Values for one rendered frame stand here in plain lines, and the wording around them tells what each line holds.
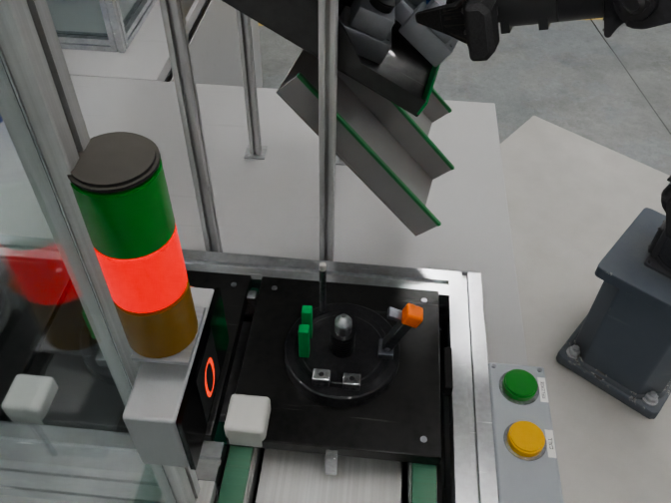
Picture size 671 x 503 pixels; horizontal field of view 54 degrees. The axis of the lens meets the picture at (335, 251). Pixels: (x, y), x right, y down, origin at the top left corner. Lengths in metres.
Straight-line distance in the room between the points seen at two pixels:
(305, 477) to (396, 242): 0.46
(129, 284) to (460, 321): 0.55
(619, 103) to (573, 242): 2.12
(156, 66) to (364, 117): 0.73
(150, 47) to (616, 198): 1.07
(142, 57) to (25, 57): 1.28
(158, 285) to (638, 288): 0.59
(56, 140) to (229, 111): 1.05
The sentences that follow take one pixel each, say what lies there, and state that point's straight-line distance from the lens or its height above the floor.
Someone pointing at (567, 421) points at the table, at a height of 0.86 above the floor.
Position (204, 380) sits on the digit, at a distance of 0.51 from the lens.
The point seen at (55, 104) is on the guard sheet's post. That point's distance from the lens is 0.36.
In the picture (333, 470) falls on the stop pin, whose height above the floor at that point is 0.94.
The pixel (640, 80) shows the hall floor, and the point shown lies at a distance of 3.46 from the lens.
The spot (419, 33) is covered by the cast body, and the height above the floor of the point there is 1.26.
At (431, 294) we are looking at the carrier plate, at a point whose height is 0.97.
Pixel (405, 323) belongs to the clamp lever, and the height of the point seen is 1.06.
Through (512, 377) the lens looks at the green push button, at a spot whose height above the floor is 0.97.
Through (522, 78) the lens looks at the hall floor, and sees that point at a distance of 3.27.
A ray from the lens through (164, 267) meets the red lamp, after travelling 0.41.
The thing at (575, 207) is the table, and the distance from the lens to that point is 1.24.
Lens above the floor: 1.64
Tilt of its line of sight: 46 degrees down
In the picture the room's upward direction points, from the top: 1 degrees clockwise
